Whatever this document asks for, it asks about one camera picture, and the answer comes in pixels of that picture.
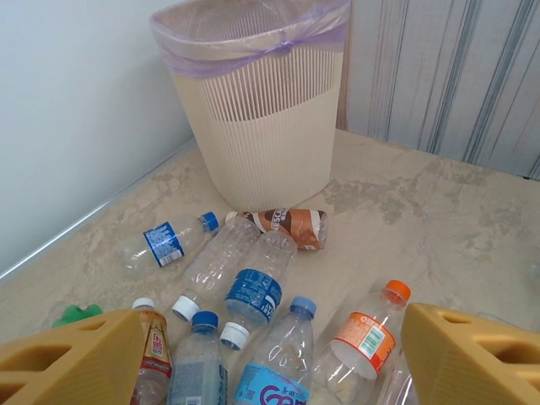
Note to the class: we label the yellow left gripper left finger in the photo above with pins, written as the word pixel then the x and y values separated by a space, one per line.
pixel 84 371

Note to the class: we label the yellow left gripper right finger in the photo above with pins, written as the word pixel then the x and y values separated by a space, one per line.
pixel 447 367

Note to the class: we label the green bottle yellow cap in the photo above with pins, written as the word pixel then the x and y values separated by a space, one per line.
pixel 76 314

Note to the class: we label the red orange tea bottle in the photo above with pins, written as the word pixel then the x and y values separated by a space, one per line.
pixel 154 350

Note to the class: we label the orange label orange cap bottle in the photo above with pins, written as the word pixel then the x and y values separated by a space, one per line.
pixel 365 337

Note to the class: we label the grey label blue cap bottle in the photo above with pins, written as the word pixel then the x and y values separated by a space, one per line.
pixel 198 371

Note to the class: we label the light blue label water bottle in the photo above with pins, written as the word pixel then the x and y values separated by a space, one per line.
pixel 274 379

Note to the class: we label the large clear unlabelled bottle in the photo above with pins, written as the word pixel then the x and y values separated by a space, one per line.
pixel 223 257

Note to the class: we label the blue label white cap bottle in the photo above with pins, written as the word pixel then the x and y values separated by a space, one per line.
pixel 253 293

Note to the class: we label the brown coffee drink bottle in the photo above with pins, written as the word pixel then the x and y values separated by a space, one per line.
pixel 287 223

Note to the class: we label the pink waste basket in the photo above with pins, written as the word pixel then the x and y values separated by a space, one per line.
pixel 261 160
pixel 219 25

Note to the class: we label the aluminium table edge frame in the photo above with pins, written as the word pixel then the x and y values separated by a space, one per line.
pixel 126 190

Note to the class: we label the corrugated metal enclosure panel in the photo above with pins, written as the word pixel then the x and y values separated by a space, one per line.
pixel 443 63

